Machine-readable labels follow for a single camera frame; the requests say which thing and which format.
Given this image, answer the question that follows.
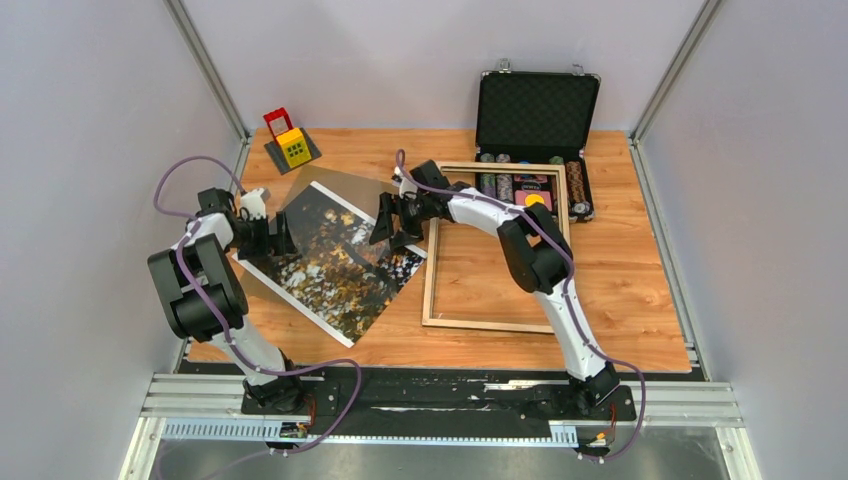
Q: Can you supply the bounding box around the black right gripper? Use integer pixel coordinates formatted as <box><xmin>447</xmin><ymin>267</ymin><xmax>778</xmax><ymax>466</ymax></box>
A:
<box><xmin>371</xmin><ymin>193</ymin><xmax>434</xmax><ymax>251</ymax></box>

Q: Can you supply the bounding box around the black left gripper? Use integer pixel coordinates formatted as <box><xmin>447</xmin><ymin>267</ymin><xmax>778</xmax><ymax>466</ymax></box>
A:
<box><xmin>227</xmin><ymin>212</ymin><xmax>300</xmax><ymax>262</ymax></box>

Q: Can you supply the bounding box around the transparent acrylic sheet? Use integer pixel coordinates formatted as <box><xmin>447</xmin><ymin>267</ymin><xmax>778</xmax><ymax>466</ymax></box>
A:
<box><xmin>263</xmin><ymin>182</ymin><xmax>400</xmax><ymax>295</ymax></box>

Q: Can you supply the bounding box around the autumn leaves photo print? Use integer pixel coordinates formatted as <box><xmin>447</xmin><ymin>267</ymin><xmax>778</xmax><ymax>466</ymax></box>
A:
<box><xmin>237</xmin><ymin>181</ymin><xmax>427</xmax><ymax>348</ymax></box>

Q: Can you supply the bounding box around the wooden picture frame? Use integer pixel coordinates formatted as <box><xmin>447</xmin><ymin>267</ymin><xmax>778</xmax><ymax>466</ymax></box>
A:
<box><xmin>421</xmin><ymin>160</ymin><xmax>572</xmax><ymax>335</ymax></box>

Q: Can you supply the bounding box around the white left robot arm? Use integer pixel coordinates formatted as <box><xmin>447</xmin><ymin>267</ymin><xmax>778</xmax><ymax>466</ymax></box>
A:
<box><xmin>147</xmin><ymin>188</ymin><xmax>307</xmax><ymax>414</ymax></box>

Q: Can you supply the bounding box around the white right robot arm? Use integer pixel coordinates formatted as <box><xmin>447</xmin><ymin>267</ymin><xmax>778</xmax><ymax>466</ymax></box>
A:
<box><xmin>369</xmin><ymin>150</ymin><xmax>620</xmax><ymax>418</ymax></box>

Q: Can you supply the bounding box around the brown backing board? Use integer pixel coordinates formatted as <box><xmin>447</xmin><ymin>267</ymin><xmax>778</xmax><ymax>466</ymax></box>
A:
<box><xmin>239</xmin><ymin>163</ymin><xmax>397</xmax><ymax>314</ymax></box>

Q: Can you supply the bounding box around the yellow red toy block house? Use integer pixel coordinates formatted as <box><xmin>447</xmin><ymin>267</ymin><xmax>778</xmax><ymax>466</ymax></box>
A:
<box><xmin>263</xmin><ymin>107</ymin><xmax>322</xmax><ymax>175</ymax></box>

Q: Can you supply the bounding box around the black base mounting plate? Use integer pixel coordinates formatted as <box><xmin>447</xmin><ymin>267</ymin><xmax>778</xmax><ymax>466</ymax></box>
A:
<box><xmin>241</xmin><ymin>366</ymin><xmax>638</xmax><ymax>439</ymax></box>

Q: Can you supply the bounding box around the black poker chip case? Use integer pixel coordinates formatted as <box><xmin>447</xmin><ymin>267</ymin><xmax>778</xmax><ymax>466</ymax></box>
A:
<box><xmin>475</xmin><ymin>58</ymin><xmax>602</xmax><ymax>223</ymax></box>

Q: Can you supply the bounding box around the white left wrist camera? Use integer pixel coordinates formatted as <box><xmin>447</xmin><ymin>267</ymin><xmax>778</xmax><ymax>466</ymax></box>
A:
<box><xmin>239</xmin><ymin>187</ymin><xmax>271</xmax><ymax>221</ymax></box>

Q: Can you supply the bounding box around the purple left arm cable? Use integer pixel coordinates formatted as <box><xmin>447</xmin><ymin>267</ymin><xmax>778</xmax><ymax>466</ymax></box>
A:
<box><xmin>153</xmin><ymin>156</ymin><xmax>363</xmax><ymax>458</ymax></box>

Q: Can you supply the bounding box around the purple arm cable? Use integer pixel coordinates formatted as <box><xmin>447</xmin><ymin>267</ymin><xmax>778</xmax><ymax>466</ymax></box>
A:
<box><xmin>394</xmin><ymin>148</ymin><xmax>647</xmax><ymax>463</ymax></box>
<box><xmin>153</xmin><ymin>156</ymin><xmax>363</xmax><ymax>458</ymax></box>

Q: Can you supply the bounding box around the aluminium front rail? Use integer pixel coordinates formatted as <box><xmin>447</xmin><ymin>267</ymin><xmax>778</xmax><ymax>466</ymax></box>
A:
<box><xmin>121</xmin><ymin>365</ymin><xmax>761</xmax><ymax>479</ymax></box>

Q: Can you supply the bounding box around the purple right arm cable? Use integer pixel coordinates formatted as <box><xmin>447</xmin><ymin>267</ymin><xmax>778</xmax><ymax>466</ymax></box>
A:
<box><xmin>394</xmin><ymin>148</ymin><xmax>647</xmax><ymax>463</ymax></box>

